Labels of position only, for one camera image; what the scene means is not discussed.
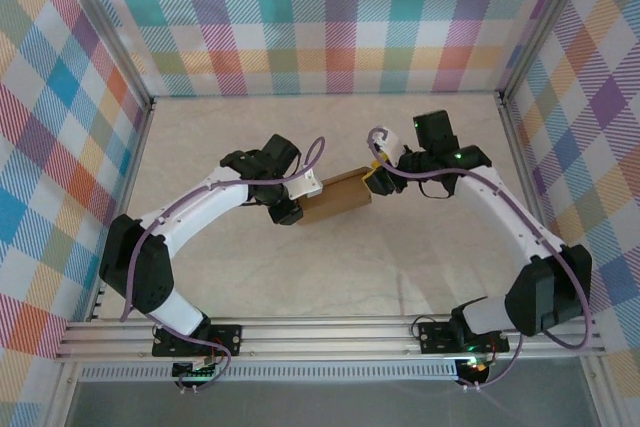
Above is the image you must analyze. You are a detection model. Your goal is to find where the brown cardboard box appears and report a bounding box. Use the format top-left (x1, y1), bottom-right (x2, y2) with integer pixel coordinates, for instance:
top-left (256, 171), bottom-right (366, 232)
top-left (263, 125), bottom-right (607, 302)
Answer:
top-left (299, 166), bottom-right (374, 224)

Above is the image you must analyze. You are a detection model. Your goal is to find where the controller circuit board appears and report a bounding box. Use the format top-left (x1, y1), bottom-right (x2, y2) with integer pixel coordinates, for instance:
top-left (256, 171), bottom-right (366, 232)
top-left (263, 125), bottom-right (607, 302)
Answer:
top-left (172, 356), bottom-right (221, 381)
top-left (459, 354), bottom-right (496, 378)

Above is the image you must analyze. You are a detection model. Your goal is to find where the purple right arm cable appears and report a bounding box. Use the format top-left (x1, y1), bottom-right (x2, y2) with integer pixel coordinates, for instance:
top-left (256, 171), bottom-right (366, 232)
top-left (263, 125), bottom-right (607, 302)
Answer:
top-left (367, 126), bottom-right (596, 391)

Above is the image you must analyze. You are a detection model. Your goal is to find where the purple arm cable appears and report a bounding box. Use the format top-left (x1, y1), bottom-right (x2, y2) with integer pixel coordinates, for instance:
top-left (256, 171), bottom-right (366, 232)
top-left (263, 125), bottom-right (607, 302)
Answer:
top-left (367, 126), bottom-right (596, 391)
top-left (119, 135), bottom-right (326, 393)

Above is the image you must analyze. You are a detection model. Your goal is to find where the aluminium side rail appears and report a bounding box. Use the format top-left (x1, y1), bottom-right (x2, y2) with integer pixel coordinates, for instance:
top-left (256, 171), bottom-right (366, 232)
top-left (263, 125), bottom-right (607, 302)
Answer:
top-left (85, 96), bottom-right (157, 323)
top-left (496, 90), bottom-right (576, 317)

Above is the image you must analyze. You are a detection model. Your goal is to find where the aluminium frame post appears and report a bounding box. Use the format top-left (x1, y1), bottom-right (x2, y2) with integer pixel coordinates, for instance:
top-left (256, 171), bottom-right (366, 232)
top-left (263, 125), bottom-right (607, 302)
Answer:
top-left (499, 0), bottom-right (597, 101)
top-left (47, 0), bottom-right (156, 108)

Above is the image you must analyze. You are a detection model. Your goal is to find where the long aluminium mounting rail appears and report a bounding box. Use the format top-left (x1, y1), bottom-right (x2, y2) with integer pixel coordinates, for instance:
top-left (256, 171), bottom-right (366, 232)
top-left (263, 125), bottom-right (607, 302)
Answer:
top-left (54, 314), bottom-right (607, 363)

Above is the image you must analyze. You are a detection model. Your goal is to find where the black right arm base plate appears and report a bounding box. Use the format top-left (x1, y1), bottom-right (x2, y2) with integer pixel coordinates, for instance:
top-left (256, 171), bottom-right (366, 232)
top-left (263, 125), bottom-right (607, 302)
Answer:
top-left (417, 319), bottom-right (511, 354)

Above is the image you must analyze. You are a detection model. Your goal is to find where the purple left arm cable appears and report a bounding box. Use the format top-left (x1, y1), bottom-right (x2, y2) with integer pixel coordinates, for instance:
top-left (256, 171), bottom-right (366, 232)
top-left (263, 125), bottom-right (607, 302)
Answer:
top-left (119, 135), bottom-right (326, 393)

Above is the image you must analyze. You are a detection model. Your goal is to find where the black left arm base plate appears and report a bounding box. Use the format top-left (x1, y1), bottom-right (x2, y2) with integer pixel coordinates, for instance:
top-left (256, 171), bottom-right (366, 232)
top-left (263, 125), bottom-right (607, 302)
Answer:
top-left (152, 324), bottom-right (244, 358)

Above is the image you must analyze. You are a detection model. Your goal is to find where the slotted grey cable duct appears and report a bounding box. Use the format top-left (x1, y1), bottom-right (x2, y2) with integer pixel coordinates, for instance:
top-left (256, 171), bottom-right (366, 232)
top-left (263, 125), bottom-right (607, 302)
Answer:
top-left (78, 364), bottom-right (460, 382)

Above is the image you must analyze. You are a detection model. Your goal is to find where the aluminium frame leg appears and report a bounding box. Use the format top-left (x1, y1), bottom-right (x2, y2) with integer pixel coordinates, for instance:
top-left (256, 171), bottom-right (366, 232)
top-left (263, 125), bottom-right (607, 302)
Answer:
top-left (42, 361), bottom-right (84, 427)
top-left (579, 356), bottom-right (619, 427)

